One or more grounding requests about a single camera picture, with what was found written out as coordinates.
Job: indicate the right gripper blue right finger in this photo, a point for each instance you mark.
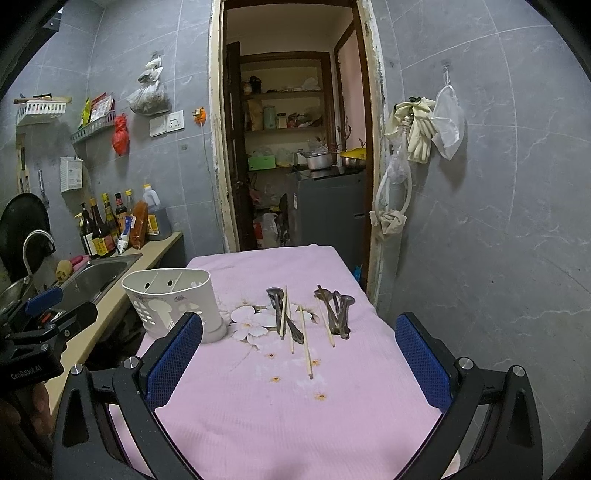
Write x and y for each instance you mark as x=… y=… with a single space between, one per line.
x=431 y=362

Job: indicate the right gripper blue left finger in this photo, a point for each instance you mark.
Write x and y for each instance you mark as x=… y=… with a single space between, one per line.
x=167 y=358

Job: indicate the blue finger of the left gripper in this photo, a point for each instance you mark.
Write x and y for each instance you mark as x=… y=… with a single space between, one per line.
x=44 y=301

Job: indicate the steel fork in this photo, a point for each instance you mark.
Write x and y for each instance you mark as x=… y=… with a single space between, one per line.
x=327 y=298

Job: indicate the steel spoon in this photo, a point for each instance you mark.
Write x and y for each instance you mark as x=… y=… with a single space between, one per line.
x=275 y=294

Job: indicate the steel kitchen sink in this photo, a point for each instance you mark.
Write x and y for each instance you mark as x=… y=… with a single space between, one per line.
x=93 y=280

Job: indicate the beige kitchen counter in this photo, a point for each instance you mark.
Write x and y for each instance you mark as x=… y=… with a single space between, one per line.
x=113 y=302

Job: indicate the left hand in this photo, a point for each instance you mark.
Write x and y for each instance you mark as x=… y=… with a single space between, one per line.
x=36 y=409

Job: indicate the curved steel faucet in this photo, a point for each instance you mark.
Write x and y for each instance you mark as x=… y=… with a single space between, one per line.
x=38 y=245

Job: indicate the yellow sponge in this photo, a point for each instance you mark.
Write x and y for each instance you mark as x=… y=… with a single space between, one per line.
x=64 y=270

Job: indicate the white plastic utensil holder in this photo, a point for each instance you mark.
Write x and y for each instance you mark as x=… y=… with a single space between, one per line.
x=161 y=296

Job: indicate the dark soy sauce bottle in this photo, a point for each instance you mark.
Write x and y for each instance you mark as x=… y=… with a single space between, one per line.
x=101 y=236

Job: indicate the black frying pan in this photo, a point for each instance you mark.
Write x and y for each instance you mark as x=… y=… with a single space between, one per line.
x=22 y=215

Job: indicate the pink floral table cloth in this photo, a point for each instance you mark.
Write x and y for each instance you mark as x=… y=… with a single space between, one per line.
x=245 y=407

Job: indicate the orange seasoning packet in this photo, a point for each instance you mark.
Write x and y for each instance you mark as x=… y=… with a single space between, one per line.
x=138 y=232

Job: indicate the knotted beige rag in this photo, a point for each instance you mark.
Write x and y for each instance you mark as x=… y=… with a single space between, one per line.
x=387 y=223

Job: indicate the large oil jug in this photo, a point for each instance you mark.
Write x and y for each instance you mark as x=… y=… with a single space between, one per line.
x=158 y=226

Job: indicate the grey cabinet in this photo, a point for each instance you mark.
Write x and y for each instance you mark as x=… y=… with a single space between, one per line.
x=328 y=211

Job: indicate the red plastic bag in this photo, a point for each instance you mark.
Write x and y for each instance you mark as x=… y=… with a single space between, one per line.
x=120 y=137

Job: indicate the steel bowl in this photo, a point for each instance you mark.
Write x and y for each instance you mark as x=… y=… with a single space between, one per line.
x=353 y=162

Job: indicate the green box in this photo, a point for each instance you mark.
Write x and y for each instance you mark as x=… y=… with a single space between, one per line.
x=263 y=162

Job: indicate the aluminium cooking pot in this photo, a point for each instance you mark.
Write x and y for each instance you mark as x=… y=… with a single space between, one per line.
x=317 y=161

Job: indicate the hanging bag of dried goods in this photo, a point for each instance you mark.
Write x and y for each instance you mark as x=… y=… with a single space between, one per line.
x=150 y=98

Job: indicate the white wall box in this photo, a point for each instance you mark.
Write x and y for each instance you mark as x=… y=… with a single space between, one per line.
x=71 y=174

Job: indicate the white wall basket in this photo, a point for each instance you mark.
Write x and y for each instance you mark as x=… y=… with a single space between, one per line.
x=33 y=111

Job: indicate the grey wall shelf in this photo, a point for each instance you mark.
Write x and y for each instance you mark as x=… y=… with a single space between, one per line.
x=93 y=128

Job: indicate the white wall socket panel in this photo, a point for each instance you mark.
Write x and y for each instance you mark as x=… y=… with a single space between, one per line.
x=166 y=123

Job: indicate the orange wall hook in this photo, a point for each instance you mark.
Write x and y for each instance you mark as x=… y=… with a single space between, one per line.
x=199 y=116

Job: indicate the wooden door frame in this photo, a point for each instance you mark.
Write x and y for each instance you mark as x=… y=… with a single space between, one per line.
x=371 y=56

